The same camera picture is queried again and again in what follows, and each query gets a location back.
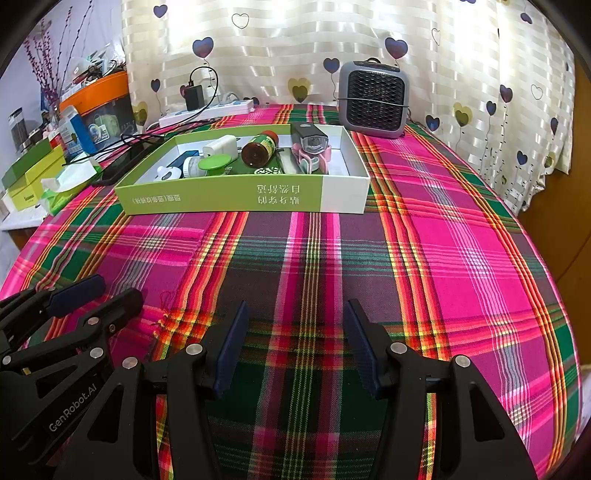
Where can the grey portable fan heater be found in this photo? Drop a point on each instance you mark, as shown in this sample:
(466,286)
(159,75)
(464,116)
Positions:
(374,99)

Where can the glass jar black lid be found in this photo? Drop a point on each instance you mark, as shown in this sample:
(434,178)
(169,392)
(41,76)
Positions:
(18,129)

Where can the blue and white carton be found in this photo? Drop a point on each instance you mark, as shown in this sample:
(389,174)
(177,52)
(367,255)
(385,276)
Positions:
(76,131)

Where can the wooden door panel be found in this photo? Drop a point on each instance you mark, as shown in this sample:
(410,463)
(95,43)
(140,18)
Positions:
(568,184)

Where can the white usb charger block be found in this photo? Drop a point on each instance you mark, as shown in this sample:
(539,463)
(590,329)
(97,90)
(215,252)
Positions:
(220,146)

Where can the black bike light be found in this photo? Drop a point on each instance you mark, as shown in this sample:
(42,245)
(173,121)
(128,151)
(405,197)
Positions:
(308,138)

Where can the black power adapter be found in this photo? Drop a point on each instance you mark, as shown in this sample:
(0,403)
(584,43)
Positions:
(194,97)

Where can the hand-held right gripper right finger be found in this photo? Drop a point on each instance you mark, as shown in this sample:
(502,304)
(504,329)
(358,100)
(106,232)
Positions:
(362,355)

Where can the white oval device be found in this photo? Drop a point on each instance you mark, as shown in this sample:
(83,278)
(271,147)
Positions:
(167,174)

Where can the lime green box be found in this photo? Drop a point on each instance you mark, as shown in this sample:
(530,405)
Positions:
(37,189)

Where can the green topped round phone stand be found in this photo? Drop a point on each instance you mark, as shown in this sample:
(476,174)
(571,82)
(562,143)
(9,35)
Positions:
(217,162)

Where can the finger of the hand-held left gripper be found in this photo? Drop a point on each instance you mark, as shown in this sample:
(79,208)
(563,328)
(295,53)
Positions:
(76,293)
(106,318)

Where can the black smartphone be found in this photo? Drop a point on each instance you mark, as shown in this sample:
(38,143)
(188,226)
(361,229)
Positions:
(124,161)

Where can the purple flower branches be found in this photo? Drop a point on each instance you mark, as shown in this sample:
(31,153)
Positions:
(46,55)

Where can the blue translucent usb stick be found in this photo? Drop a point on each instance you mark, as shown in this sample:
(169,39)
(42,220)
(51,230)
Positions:
(182,158)

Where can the clear storage box orange lid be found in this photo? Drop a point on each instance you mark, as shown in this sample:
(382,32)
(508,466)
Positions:
(97,94)

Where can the green and white cardboard box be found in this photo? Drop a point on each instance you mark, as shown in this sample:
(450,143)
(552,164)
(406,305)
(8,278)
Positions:
(231,198)

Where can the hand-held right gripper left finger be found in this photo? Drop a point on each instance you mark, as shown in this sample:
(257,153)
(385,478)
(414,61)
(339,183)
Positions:
(231,355)

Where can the pink and white clip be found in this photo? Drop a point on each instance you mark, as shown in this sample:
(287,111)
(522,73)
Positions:
(314,159)

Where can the white heart print curtain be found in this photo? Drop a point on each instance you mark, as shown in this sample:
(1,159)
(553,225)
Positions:
(300,41)

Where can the white power strip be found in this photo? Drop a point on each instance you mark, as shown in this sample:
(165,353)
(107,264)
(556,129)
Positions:
(207,112)

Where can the white plug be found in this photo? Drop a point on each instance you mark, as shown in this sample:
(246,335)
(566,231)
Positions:
(231,98)

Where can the white round capped device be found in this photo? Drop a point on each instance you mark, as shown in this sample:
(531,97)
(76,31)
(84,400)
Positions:
(191,167)

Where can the green and white tissue pack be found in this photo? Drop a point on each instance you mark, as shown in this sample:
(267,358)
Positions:
(71,187)

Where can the pile of assorted small items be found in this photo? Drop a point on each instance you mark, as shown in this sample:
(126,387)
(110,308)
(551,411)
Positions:
(92,71)

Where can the brown pill bottle red cap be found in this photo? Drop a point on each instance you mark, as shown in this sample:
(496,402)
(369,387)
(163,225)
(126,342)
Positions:
(258,150)

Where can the pink green plaid tablecloth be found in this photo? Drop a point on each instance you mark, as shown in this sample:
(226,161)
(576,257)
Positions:
(461,254)

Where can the dark green lidded box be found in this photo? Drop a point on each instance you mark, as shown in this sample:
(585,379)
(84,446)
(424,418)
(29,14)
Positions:
(25,166)

